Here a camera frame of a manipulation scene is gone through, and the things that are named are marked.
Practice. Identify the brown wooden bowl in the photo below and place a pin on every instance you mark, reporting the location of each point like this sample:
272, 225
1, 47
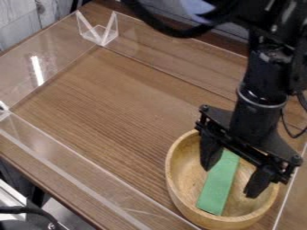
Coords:
185, 177

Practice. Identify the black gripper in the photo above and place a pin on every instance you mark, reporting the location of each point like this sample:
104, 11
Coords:
247, 131

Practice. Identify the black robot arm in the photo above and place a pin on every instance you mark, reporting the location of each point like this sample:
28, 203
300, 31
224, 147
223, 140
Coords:
275, 76

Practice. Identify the clear acrylic tray wall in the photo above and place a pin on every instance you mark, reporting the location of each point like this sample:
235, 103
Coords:
92, 114

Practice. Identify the green rectangular block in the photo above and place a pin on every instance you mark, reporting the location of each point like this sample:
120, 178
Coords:
216, 189

